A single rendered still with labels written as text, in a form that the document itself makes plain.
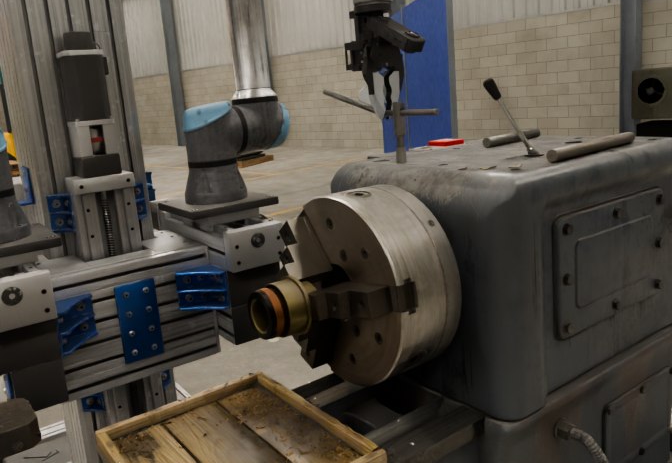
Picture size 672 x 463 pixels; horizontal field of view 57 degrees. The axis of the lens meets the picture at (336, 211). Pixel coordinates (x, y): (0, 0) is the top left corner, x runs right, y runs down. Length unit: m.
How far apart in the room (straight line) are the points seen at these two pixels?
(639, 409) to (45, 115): 1.40
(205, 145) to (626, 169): 0.89
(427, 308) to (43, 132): 1.00
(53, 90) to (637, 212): 1.25
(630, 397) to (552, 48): 10.80
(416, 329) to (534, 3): 11.42
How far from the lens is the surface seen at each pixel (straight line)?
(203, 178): 1.48
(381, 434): 1.05
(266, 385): 1.15
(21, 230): 1.37
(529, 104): 12.19
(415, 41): 1.13
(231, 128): 1.49
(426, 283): 0.92
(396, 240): 0.91
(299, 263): 0.98
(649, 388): 1.43
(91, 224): 1.50
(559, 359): 1.14
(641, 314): 1.36
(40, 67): 1.56
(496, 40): 12.53
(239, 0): 1.58
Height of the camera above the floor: 1.40
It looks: 11 degrees down
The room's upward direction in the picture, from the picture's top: 5 degrees counter-clockwise
